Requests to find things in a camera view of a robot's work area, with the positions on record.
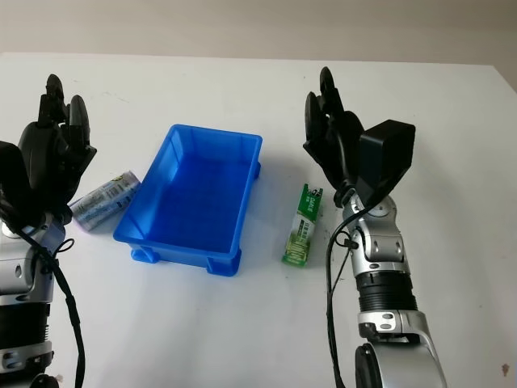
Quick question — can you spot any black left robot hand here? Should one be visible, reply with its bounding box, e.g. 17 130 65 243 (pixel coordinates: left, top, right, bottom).
18 74 99 216

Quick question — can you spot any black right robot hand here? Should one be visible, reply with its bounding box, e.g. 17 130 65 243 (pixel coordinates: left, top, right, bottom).
302 66 367 196

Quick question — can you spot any green toothpaste box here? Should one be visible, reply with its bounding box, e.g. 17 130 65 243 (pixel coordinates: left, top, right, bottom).
281 183 326 267

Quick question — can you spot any blue plastic tray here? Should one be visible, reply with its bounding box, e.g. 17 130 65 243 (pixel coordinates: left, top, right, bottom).
113 124 264 278

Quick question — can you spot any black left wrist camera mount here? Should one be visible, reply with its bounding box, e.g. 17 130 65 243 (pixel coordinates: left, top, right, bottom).
0 141 36 219

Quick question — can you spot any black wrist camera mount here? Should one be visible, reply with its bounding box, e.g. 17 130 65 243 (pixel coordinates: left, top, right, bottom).
358 120 416 203
0 141 36 219

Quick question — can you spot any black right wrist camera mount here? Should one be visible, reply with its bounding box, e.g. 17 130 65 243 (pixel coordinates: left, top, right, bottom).
358 120 416 203

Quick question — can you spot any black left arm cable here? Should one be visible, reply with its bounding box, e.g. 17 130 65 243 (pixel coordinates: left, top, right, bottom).
0 189 86 388

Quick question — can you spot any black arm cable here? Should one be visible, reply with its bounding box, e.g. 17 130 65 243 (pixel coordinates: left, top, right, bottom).
325 189 369 388
0 189 86 388

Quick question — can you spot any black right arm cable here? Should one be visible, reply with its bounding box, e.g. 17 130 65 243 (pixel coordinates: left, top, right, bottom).
325 189 369 388

